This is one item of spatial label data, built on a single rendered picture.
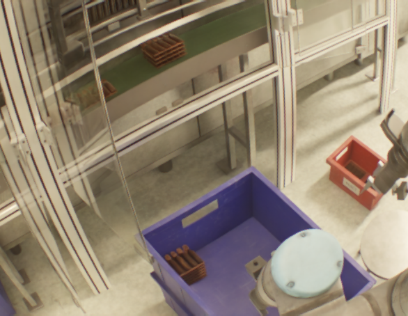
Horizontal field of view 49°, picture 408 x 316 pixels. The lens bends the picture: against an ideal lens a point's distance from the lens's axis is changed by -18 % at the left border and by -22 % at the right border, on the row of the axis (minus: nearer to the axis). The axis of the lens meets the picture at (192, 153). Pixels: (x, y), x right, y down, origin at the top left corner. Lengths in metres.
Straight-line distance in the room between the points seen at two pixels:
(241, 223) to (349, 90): 1.14
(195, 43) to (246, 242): 0.63
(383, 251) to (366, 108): 1.07
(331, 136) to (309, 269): 1.76
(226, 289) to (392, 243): 0.58
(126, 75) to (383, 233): 0.97
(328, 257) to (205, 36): 1.17
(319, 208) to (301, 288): 1.46
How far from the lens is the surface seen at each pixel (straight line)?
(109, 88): 1.51
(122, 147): 1.48
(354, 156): 2.20
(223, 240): 1.67
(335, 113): 2.45
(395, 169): 0.99
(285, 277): 0.58
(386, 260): 1.61
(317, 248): 0.60
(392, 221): 1.71
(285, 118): 1.85
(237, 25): 1.71
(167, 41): 1.56
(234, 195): 1.58
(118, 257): 1.96
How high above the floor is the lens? 1.57
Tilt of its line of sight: 44 degrees down
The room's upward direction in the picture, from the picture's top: 9 degrees counter-clockwise
